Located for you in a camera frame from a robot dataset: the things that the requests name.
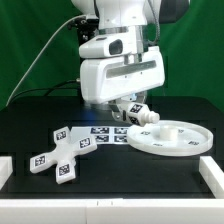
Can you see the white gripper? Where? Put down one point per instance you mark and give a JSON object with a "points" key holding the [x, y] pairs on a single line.
{"points": [[108, 79]]}

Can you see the white round table top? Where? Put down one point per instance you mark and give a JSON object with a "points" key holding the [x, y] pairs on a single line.
{"points": [[170, 138]]}

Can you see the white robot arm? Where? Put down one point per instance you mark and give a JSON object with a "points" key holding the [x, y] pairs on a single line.
{"points": [[128, 20]]}

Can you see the white fiducial marker sheet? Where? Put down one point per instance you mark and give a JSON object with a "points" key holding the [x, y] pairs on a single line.
{"points": [[102, 134]]}

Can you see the white cross-shaped table base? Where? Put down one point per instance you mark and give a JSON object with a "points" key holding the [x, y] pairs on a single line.
{"points": [[63, 156]]}

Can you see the white right fence block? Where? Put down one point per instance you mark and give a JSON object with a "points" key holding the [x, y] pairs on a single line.
{"points": [[212, 175]]}

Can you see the white fence block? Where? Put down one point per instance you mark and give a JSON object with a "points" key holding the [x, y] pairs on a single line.
{"points": [[212, 175], [6, 169]]}

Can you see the white left fence block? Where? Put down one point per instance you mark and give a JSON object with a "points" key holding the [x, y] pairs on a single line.
{"points": [[6, 169]]}

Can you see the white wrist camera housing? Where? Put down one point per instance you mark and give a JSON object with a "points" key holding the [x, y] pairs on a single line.
{"points": [[103, 47]]}

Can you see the white front fence rail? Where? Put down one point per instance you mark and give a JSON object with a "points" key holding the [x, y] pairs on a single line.
{"points": [[112, 211]]}

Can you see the black camera on stand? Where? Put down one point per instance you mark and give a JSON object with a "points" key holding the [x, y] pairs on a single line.
{"points": [[86, 27]]}

